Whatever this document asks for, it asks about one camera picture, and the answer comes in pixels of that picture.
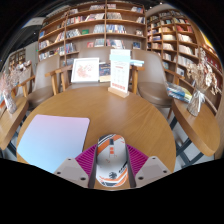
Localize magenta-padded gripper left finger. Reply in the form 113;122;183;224
53;143;99;190

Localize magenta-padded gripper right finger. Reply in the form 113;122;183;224
124;143;172;190

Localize white orange computer mouse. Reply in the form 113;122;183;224
94;133;129;188

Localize pastel blue pink mouse pad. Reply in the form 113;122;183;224
16;114;91;174

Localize round wooden side table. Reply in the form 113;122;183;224
171;98;222;164
0;96;29;158

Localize stack of blue books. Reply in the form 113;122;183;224
165;81;194;104

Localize glass vase beige dried flowers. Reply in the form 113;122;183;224
186;48;221;118

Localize white red sign wooden base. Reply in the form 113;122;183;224
107;49;132;99

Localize white framed picture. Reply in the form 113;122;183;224
70;57;101;84

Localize dark blue book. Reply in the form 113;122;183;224
98;62;112;83

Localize beige armchair wooden arms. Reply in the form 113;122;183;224
16;56;64;111
131;49;184;111
56;46;146;96

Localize light blue flat books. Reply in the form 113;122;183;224
129;59;146;68

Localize low colourful book display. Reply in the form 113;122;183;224
0;93;8;118

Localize distant wooden bookshelf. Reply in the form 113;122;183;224
8;48;27;71

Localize tall wooden bookshelf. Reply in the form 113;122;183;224
146;9;224;111

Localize wide wooden bookshelf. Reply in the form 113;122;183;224
37;2;148;64

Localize white ceiling panel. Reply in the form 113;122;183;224
23;16;46;29

